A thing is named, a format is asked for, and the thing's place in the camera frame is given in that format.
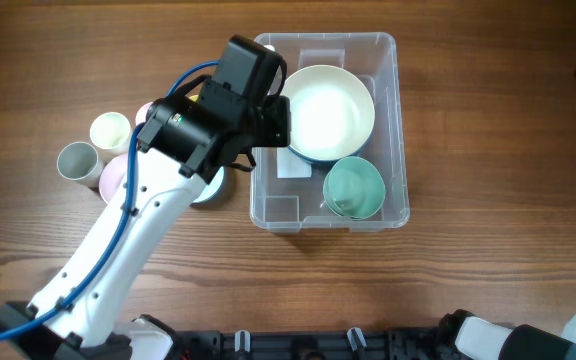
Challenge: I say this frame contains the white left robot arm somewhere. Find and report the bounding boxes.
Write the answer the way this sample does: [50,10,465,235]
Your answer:
[0,35,290,359]

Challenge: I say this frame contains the clear plastic storage bin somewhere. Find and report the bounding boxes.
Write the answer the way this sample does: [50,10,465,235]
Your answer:
[250,32,410,233]

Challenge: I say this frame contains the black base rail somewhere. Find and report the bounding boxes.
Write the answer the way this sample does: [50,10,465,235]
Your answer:
[176,328,461,360]

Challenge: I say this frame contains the green bowl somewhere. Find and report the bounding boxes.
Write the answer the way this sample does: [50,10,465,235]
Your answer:
[325,156,386,220]
[323,175,355,216]

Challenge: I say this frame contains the large dark blue bowl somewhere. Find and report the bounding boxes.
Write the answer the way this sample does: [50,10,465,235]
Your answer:
[287,136,372,165]

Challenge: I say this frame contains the white paper label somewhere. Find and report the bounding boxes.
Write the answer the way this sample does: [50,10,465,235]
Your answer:
[277,148,312,179]

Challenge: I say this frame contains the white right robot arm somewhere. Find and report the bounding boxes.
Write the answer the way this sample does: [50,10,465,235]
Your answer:
[432,71,576,360]

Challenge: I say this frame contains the grey cup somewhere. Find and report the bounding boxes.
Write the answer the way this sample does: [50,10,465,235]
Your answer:
[56,142,104,188]

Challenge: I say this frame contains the pink cup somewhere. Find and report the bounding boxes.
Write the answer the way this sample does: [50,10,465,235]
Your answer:
[135,102,152,125]

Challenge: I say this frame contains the light blue bowl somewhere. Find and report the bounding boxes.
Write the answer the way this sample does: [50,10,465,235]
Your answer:
[193,167,227,205]

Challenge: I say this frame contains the pink bowl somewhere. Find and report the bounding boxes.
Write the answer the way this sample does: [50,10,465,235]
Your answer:
[99,154,128,203]

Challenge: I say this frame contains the cream cup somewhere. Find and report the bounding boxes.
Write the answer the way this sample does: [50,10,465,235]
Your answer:
[89,112,132,159]

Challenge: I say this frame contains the large cream bowl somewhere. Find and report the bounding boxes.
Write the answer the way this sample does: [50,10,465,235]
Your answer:
[282,65,376,157]

